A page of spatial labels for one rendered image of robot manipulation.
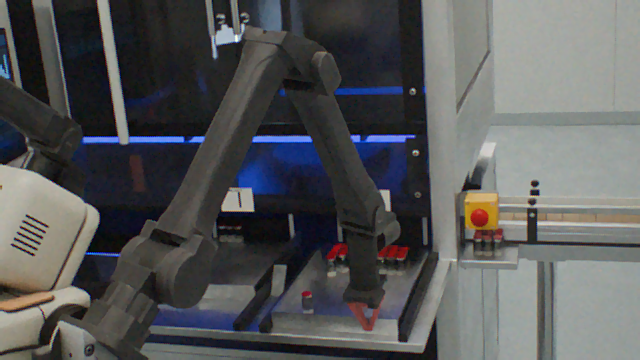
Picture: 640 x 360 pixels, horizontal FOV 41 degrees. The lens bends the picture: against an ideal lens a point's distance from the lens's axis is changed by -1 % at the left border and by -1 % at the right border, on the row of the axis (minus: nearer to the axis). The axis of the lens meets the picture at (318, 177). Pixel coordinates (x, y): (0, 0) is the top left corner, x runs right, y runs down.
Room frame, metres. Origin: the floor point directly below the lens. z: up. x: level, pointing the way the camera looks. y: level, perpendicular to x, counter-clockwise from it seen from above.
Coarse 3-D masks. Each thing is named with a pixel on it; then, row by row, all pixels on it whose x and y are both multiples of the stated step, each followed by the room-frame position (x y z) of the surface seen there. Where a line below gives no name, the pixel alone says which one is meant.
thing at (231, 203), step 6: (228, 192) 1.98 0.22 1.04; (234, 192) 1.98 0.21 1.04; (240, 192) 1.97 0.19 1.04; (246, 192) 1.97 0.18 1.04; (228, 198) 1.98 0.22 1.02; (234, 198) 1.98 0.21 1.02; (240, 198) 1.97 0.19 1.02; (246, 198) 1.97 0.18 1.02; (252, 198) 1.96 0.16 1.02; (222, 204) 1.99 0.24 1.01; (228, 204) 1.98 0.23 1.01; (234, 204) 1.98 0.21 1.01; (246, 204) 1.97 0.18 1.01; (252, 204) 1.97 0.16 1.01; (222, 210) 1.99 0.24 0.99; (228, 210) 1.98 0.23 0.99; (234, 210) 1.98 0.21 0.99; (240, 210) 1.98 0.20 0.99; (246, 210) 1.97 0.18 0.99; (252, 210) 1.97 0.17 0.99
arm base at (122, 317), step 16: (112, 288) 1.00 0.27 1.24; (128, 288) 0.99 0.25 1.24; (96, 304) 0.98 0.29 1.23; (112, 304) 0.98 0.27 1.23; (128, 304) 0.97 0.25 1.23; (144, 304) 0.98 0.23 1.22; (64, 320) 0.98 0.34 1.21; (80, 320) 0.97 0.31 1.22; (96, 320) 0.96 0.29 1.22; (112, 320) 0.95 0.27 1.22; (128, 320) 0.96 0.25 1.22; (144, 320) 0.98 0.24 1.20; (96, 336) 0.93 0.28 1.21; (112, 336) 0.92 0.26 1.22; (128, 336) 0.95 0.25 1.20; (144, 336) 0.97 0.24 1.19; (128, 352) 0.92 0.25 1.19
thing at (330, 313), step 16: (320, 256) 1.87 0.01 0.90; (304, 272) 1.76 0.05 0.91; (320, 272) 1.81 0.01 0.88; (416, 272) 1.76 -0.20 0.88; (304, 288) 1.73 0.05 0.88; (320, 288) 1.72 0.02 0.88; (336, 288) 1.72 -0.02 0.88; (384, 288) 1.69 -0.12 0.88; (400, 288) 1.69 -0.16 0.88; (416, 288) 1.66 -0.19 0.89; (288, 304) 1.65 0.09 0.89; (320, 304) 1.64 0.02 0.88; (336, 304) 1.64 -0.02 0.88; (384, 304) 1.62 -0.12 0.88; (400, 304) 1.61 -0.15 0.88; (272, 320) 1.56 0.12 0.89; (288, 320) 1.55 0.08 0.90; (304, 320) 1.54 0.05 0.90; (320, 320) 1.53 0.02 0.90; (336, 320) 1.52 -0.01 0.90; (352, 320) 1.51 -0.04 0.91; (368, 320) 1.50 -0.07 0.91; (384, 320) 1.49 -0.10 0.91; (400, 320) 1.51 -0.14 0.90
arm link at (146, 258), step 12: (156, 240) 1.08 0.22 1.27; (132, 252) 1.05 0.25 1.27; (144, 252) 1.05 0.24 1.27; (156, 252) 1.04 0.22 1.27; (168, 252) 1.04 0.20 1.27; (120, 264) 1.03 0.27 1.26; (132, 264) 1.03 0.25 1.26; (144, 264) 1.03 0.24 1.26; (156, 264) 1.02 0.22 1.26; (120, 276) 1.02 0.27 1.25; (132, 276) 1.01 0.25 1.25; (144, 276) 1.00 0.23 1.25; (144, 288) 1.00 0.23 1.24; (156, 300) 1.01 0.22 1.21
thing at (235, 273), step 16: (256, 240) 2.05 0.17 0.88; (272, 240) 2.04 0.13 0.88; (224, 256) 1.96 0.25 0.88; (240, 256) 1.95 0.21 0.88; (256, 256) 1.94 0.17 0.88; (272, 256) 1.93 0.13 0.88; (224, 272) 1.86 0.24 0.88; (240, 272) 1.85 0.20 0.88; (256, 272) 1.84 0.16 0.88; (272, 272) 1.80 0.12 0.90; (208, 288) 1.72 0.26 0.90; (224, 288) 1.71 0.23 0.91; (240, 288) 1.70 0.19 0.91; (256, 288) 1.70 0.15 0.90
